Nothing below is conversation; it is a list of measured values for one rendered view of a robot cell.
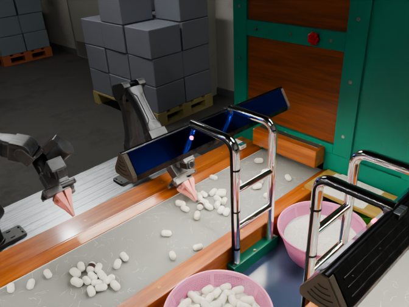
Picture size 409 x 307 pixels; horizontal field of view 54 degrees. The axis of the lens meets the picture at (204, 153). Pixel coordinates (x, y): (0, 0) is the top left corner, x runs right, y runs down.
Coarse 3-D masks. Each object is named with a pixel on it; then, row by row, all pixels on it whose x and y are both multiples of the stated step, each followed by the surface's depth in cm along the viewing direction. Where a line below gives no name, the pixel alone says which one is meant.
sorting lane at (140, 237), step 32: (256, 192) 145; (128, 224) 132; (160, 224) 131; (192, 224) 130; (224, 224) 130; (64, 256) 120; (96, 256) 119; (128, 256) 119; (160, 256) 118; (0, 288) 110; (64, 288) 109; (128, 288) 108
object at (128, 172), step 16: (256, 96) 125; (272, 96) 128; (224, 112) 116; (272, 112) 127; (224, 128) 115; (240, 128) 119; (144, 144) 100; (160, 144) 102; (176, 144) 105; (192, 144) 108; (208, 144) 111; (128, 160) 97; (144, 160) 99; (160, 160) 102; (176, 160) 105; (128, 176) 98; (144, 176) 99
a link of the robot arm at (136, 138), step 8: (120, 104) 155; (128, 104) 154; (128, 112) 155; (128, 120) 157; (136, 120) 159; (128, 128) 158; (136, 128) 160; (128, 136) 160; (136, 136) 161; (128, 144) 161; (136, 144) 163
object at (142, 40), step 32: (128, 0) 354; (160, 0) 365; (192, 0) 359; (96, 32) 391; (128, 32) 354; (160, 32) 343; (192, 32) 370; (96, 64) 413; (128, 64) 374; (160, 64) 354; (192, 64) 383; (96, 96) 437; (160, 96) 365; (192, 96) 396
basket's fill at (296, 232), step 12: (300, 216) 133; (324, 216) 132; (288, 228) 128; (300, 228) 128; (336, 228) 126; (288, 240) 123; (300, 240) 123; (324, 240) 122; (336, 240) 121; (348, 240) 122; (324, 252) 118
